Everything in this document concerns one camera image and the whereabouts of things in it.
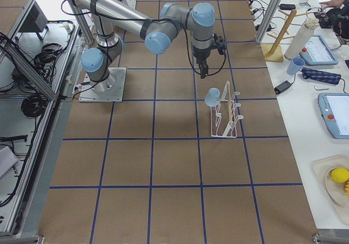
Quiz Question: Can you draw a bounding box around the teach pendant far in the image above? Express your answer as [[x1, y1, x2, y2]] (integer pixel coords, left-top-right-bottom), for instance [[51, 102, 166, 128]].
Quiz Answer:
[[299, 35, 339, 66]]

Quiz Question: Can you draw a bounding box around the black power adapter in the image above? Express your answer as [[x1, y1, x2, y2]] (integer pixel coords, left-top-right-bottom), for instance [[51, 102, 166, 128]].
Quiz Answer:
[[274, 81, 292, 95]]

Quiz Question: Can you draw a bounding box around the blue cup on side table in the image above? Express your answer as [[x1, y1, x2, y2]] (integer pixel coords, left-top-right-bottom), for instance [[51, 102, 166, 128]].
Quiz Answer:
[[286, 57, 305, 75]]

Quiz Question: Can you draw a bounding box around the yellow lemon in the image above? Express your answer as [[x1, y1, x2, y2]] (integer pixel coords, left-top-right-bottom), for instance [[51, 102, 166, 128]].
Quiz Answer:
[[330, 167, 349, 183]]

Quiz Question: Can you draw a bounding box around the cream tray with fruit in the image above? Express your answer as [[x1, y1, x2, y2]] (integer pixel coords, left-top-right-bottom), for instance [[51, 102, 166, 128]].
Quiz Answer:
[[312, 155, 348, 225]]

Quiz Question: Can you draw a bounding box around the teach pendant near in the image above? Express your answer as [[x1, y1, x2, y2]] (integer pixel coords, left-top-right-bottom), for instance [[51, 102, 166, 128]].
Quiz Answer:
[[317, 93, 348, 139]]

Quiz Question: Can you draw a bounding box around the white wire cup rack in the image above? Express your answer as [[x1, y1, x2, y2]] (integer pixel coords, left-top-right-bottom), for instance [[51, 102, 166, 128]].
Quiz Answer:
[[209, 81, 244, 139]]

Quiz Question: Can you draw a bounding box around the teach pendant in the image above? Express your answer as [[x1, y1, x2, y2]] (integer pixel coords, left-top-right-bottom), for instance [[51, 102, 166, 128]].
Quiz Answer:
[[317, 93, 348, 139], [299, 35, 339, 66]]

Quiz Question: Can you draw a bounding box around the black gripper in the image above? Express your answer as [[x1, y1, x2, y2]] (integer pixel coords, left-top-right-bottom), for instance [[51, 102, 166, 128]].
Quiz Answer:
[[192, 46, 211, 79]]

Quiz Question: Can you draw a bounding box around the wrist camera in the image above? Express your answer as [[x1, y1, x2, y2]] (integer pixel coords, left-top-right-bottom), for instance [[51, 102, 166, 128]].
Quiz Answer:
[[212, 33, 226, 55]]

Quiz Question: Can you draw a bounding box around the white thermos bottle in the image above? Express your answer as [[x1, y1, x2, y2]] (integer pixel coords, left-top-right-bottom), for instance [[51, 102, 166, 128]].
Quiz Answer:
[[284, 18, 320, 60]]

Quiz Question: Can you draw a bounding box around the light blue plastic cup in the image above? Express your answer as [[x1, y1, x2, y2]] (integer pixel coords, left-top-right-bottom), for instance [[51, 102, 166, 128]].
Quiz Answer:
[[204, 87, 220, 107]]

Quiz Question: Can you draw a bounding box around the aluminium frame post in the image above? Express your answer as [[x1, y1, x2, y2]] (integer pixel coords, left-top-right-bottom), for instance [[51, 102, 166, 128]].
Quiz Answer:
[[255, 0, 281, 44]]

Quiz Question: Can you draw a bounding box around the wooden mug tree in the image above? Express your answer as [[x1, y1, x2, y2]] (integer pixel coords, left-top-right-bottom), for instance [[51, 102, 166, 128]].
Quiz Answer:
[[261, 9, 308, 63]]

